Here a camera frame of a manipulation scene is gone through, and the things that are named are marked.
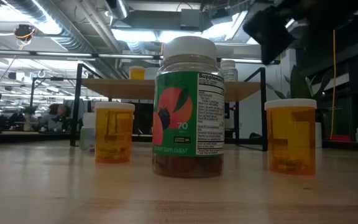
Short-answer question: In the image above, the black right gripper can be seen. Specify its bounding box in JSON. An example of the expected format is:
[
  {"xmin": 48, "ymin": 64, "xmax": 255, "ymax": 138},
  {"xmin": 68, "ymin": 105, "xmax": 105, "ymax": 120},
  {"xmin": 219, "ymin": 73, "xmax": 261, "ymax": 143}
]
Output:
[{"xmin": 242, "ymin": 0, "xmax": 338, "ymax": 65}]

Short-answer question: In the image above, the white labelled supplement bottle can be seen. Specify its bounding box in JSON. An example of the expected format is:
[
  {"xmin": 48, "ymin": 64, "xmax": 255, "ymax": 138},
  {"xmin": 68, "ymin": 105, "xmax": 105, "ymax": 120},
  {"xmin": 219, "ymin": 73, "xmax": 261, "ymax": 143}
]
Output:
[{"xmin": 219, "ymin": 59, "xmax": 239, "ymax": 83}]

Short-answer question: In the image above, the orange pill bottle white cap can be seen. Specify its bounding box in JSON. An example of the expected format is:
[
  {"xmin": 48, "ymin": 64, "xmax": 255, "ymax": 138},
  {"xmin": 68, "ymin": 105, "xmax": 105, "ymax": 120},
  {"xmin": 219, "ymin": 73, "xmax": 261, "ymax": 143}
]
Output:
[
  {"xmin": 264, "ymin": 98, "xmax": 318, "ymax": 176},
  {"xmin": 94, "ymin": 101, "xmax": 136, "ymax": 164}
]

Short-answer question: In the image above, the green label supplement bottle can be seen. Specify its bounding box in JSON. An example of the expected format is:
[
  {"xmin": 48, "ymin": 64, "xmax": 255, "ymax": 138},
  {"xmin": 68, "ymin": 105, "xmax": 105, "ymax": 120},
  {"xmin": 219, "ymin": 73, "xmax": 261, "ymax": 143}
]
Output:
[{"xmin": 152, "ymin": 35, "xmax": 226, "ymax": 179}]

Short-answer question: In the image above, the short orange pill bottle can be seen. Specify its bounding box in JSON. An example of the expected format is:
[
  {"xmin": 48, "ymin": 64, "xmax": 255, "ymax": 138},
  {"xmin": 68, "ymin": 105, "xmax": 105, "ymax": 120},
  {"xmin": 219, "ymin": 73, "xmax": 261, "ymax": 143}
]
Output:
[{"xmin": 128, "ymin": 65, "xmax": 147, "ymax": 80}]

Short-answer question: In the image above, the translucent white bottle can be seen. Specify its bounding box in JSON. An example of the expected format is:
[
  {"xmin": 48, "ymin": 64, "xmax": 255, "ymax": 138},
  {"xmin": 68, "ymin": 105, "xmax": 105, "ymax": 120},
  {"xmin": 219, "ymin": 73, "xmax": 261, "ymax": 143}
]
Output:
[{"xmin": 79, "ymin": 112, "xmax": 97, "ymax": 154}]

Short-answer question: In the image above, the green leafy plant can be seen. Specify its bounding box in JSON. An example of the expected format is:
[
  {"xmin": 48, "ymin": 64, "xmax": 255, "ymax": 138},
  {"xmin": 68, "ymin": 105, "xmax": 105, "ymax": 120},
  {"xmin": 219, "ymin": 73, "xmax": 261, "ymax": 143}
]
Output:
[{"xmin": 265, "ymin": 64, "xmax": 334, "ymax": 124}]

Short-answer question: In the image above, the white plant pot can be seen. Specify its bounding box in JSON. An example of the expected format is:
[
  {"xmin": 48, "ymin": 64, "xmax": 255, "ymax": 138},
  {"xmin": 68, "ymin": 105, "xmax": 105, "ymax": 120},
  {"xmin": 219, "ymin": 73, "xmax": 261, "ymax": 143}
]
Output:
[{"xmin": 314, "ymin": 121, "xmax": 323, "ymax": 149}]

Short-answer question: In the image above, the long horizontal light bar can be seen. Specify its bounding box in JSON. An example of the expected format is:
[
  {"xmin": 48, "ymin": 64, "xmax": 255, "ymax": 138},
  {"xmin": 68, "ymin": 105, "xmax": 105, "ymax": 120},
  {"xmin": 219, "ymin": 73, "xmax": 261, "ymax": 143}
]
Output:
[{"xmin": 0, "ymin": 49, "xmax": 282, "ymax": 65}]

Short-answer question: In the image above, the person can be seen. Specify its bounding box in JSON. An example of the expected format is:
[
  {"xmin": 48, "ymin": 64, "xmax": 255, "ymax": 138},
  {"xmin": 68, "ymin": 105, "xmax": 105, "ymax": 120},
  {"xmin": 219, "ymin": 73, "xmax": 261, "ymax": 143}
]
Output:
[{"xmin": 40, "ymin": 103, "xmax": 73, "ymax": 133}]

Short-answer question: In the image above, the yellow hanging cable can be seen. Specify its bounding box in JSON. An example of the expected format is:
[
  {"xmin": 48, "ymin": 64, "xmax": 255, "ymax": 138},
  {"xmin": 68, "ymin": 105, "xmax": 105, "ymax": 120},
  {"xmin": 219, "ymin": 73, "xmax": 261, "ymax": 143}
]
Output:
[{"xmin": 329, "ymin": 29, "xmax": 337, "ymax": 140}]

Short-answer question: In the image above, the wooden shelf with black frame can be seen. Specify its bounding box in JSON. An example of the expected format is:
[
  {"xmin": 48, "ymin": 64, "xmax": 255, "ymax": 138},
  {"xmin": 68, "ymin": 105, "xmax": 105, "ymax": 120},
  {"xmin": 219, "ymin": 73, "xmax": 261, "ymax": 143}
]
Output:
[{"xmin": 70, "ymin": 63, "xmax": 269, "ymax": 152}]

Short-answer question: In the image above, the silver ribbed air duct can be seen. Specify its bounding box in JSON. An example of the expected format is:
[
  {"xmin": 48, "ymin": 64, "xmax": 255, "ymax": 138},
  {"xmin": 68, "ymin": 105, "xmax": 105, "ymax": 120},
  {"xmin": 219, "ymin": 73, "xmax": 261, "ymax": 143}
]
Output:
[{"xmin": 4, "ymin": 0, "xmax": 98, "ymax": 54}]

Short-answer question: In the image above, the black ceiling cable reel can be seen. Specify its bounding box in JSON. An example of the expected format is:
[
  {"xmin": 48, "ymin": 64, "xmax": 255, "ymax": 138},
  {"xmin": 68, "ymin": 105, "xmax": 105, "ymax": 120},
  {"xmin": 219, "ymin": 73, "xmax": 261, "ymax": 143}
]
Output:
[{"xmin": 13, "ymin": 24, "xmax": 37, "ymax": 43}]

